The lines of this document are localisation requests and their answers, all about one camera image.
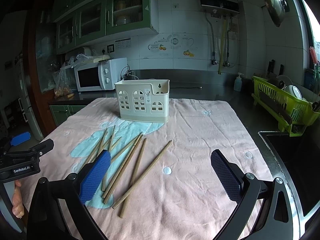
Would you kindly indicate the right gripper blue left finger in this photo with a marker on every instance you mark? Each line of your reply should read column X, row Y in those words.
column 93, row 176

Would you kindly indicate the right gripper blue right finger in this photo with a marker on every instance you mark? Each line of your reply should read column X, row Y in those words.
column 229, row 175

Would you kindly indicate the white microwave oven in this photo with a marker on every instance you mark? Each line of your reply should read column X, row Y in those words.
column 100, row 76

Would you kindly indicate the green wall cabinet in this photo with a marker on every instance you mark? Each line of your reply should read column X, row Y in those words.
column 82, row 22

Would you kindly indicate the hanging steel wok lid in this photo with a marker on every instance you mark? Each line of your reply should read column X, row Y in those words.
column 277, row 10

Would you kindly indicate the cream plastic utensil holder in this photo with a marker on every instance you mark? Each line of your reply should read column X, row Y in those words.
column 143, row 100

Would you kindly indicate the soap dispenser bottle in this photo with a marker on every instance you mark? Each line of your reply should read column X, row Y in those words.
column 238, row 82

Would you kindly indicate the pink towel with blue pattern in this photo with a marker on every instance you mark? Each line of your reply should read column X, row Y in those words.
column 181, row 197

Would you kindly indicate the person left hand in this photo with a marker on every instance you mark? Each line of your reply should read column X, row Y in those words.
column 17, row 202

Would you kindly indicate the power strip with cables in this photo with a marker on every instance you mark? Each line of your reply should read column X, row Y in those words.
column 128, row 74

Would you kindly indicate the plastic bag of food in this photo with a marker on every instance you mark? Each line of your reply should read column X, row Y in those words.
column 65, row 82

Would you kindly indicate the green lower cabinet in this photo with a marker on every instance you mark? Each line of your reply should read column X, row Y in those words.
column 61, row 113

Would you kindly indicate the green dish rack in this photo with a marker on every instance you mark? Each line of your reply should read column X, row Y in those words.
column 292, row 114

